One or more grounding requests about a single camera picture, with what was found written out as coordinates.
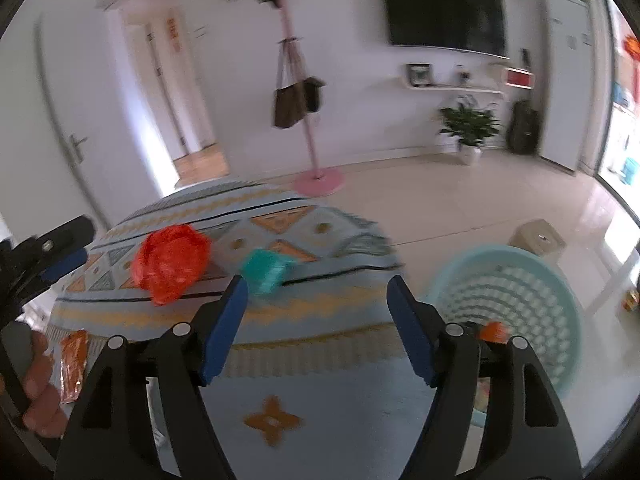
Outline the small beige stool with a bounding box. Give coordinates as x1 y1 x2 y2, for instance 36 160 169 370
509 219 567 263

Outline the white hallway door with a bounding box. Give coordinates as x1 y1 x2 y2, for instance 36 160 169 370
145 25 191 158

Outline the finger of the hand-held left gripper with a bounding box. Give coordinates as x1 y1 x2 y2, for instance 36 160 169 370
20 215 96 263
22 247 90 301

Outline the teal plastic basket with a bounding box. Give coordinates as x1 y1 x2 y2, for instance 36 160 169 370
425 244 585 428

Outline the pink coat rack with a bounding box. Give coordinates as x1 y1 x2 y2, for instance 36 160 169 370
265 0 346 196

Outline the green potted plant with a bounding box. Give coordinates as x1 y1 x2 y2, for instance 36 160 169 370
437 95 503 166

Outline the wall television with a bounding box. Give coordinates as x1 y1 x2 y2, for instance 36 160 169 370
380 0 511 60

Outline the orange white canister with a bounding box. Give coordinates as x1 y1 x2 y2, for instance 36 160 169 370
477 322 508 345

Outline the black guitar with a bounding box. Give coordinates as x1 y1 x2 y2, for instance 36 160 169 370
507 99 541 156

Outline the red white shelf box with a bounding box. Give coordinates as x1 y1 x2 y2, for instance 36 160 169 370
504 66 533 90

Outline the person's left hand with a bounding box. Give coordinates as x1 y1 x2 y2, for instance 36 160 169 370
22 332 69 439

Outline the teal packet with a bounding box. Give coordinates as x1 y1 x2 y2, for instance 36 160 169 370
240 249 296 296

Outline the small black bag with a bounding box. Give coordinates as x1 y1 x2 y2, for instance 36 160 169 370
302 76 326 113

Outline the metal door handle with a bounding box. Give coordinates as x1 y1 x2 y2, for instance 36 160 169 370
67 134 88 165

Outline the low white wall shelf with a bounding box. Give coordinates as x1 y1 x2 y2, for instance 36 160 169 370
400 77 506 96

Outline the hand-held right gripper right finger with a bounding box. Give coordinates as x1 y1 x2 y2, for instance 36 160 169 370
387 275 583 480

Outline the brown tote bag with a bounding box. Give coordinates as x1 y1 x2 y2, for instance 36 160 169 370
272 42 307 130

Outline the white refrigerator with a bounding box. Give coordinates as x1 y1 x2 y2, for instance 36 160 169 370
537 0 591 173

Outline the red plastic bag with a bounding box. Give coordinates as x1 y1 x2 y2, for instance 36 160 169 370
131 224 212 307

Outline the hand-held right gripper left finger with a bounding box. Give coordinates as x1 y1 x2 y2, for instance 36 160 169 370
54 275 249 480

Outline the orange snack wrapper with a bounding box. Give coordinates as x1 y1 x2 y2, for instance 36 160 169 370
59 330 91 405

